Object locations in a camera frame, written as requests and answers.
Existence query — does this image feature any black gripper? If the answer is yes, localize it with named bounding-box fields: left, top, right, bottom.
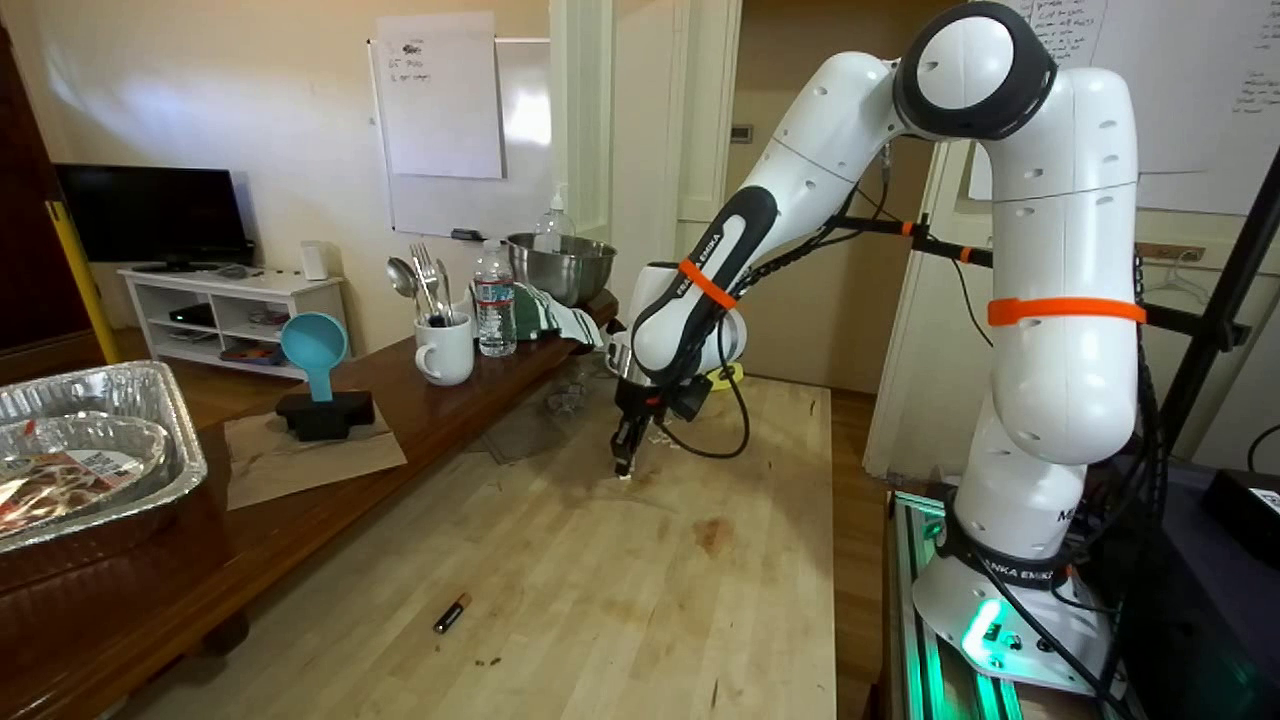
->
left=608, top=382, right=680, bottom=484

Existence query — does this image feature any lying clear plastic bottle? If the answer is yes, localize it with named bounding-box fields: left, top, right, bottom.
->
left=541, top=378, right=591, bottom=419

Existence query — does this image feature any green striped white towel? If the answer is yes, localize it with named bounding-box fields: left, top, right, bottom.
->
left=507, top=282, right=614, bottom=356

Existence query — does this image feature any steel mixing bowl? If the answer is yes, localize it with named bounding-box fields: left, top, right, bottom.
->
left=499, top=228, right=622, bottom=310

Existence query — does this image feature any upright clear water bottle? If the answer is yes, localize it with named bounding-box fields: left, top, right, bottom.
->
left=467, top=245, right=521, bottom=364

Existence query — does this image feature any white mug with utensils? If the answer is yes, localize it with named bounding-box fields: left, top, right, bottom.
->
left=413, top=312, right=480, bottom=391

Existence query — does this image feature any black marker pen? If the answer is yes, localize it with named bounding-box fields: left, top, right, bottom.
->
left=428, top=594, right=476, bottom=641

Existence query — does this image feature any clear soap pump bottle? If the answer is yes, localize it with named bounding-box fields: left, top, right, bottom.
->
left=534, top=187, right=573, bottom=260

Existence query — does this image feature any metal spoons bunch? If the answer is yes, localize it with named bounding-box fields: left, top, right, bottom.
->
left=383, top=245, right=458, bottom=328

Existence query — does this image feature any tall white cabinet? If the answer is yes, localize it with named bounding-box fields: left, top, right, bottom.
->
left=861, top=132, right=1280, bottom=490

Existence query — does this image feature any black block stand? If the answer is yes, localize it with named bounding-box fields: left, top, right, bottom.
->
left=271, top=390, right=380, bottom=443

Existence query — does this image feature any brown cardboard sheet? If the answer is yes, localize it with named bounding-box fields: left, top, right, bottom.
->
left=219, top=403, right=413, bottom=518

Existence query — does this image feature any blue plastic scoop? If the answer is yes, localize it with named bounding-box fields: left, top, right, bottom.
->
left=278, top=310, right=358, bottom=403

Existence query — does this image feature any black rod with orange clamps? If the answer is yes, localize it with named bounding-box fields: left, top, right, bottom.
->
left=824, top=210, right=1258, bottom=351

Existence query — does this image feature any white flip chart paper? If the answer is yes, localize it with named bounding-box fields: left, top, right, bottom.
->
left=372, top=12, right=507, bottom=184

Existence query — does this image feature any white television shelf unit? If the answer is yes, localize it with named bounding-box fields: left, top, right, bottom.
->
left=119, top=266, right=352, bottom=383

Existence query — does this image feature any aluminium foil tray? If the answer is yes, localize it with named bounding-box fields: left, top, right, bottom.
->
left=0, top=356, right=214, bottom=562

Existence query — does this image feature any dark wooden side table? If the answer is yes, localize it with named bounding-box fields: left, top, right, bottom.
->
left=0, top=283, right=629, bottom=720

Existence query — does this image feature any black flat television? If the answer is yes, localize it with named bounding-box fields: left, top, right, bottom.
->
left=53, top=162, right=262, bottom=273

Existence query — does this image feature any yellow stick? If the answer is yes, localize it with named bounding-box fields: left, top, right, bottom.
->
left=45, top=196, right=124, bottom=368

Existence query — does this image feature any black equipment box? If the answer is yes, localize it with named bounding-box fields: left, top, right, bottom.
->
left=1126, top=456, right=1280, bottom=720

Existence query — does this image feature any black tripod pole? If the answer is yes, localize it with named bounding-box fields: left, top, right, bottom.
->
left=1150, top=144, right=1280, bottom=459

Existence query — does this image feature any whiteboard with handwriting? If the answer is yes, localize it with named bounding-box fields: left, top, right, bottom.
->
left=1013, top=0, right=1280, bottom=219

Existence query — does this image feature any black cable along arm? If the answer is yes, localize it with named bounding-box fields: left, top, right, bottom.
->
left=657, top=132, right=937, bottom=466

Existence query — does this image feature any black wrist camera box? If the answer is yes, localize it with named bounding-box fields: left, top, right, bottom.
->
left=664, top=378, right=719, bottom=419

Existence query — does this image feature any wall whiteboard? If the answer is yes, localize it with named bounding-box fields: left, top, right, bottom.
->
left=383, top=32, right=562, bottom=245

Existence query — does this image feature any white door frame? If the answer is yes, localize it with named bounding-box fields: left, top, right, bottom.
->
left=546, top=0, right=748, bottom=364

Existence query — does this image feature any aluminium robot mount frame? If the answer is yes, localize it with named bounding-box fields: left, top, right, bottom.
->
left=886, top=490, right=1140, bottom=720

